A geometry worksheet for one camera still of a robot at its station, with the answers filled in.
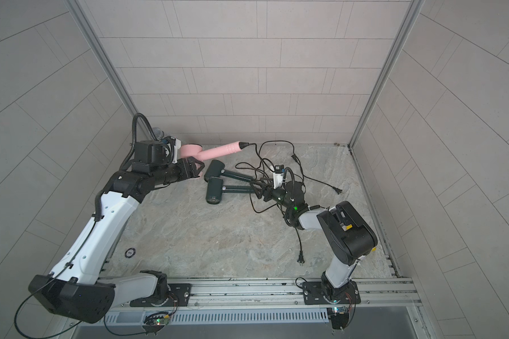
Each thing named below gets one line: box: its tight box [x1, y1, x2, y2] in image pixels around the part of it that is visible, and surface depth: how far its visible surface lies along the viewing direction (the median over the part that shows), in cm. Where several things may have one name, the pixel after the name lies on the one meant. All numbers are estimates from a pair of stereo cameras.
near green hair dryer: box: [205, 177, 255, 205], surface depth 96 cm
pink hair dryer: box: [178, 141, 249, 161], surface depth 70 cm
